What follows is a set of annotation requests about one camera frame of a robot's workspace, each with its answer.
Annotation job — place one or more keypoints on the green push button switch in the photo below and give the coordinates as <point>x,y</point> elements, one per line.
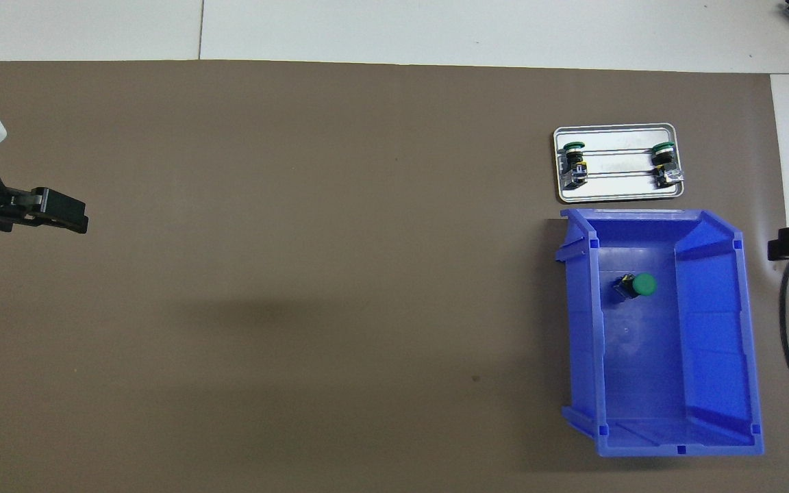
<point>637,286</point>
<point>572,161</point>
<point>666,164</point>

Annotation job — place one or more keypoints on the blue plastic storage bin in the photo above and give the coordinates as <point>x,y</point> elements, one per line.
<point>682,356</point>

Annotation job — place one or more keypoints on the silver metal tray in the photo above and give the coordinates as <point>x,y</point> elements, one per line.
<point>617,192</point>

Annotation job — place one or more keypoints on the thin metal tray rod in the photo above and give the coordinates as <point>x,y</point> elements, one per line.
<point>620,176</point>
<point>617,150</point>

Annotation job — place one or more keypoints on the brown paper table mat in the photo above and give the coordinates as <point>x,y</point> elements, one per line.
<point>333,205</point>

